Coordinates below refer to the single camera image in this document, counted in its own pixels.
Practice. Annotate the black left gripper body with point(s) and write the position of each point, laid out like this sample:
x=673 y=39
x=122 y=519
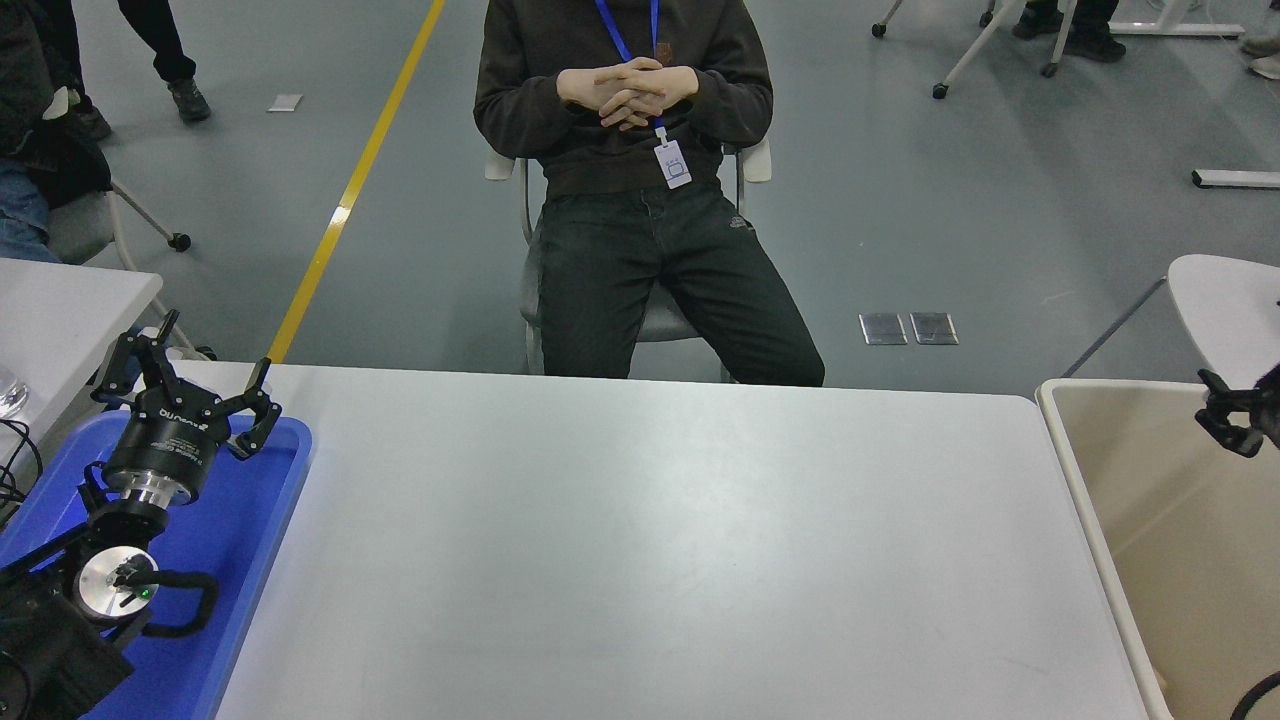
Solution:
x=165 y=445

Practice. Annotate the person's right hand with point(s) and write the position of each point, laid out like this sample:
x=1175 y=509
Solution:
x=585 y=85

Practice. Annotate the person's left hand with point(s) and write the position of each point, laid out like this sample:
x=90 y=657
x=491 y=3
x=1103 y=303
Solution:
x=672 y=85

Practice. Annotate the white side table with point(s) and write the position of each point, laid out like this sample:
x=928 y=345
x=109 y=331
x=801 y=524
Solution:
x=60 y=320

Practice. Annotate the large pale bin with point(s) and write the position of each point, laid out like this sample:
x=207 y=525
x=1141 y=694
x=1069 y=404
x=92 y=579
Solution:
x=1150 y=500

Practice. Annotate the white round table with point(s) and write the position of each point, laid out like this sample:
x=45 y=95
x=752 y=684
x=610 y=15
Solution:
x=1230 y=310

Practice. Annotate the clear glass object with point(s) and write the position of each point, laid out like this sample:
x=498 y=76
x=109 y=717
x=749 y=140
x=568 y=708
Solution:
x=12 y=398

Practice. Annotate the blue plastic tray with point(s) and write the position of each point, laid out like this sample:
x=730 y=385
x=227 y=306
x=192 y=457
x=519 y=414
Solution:
x=240 y=560

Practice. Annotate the person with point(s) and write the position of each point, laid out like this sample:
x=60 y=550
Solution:
x=1268 y=66
x=1090 y=35
x=40 y=170
x=620 y=250
x=160 y=40

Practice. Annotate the metal floor plate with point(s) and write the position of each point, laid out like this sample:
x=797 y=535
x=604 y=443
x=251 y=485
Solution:
x=934 y=328
x=884 y=329

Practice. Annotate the grey chair with white back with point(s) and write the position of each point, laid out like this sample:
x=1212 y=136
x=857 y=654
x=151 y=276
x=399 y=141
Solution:
x=665 y=320

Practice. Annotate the white rolling chair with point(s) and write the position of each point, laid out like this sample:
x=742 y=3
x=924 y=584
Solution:
x=975 y=50

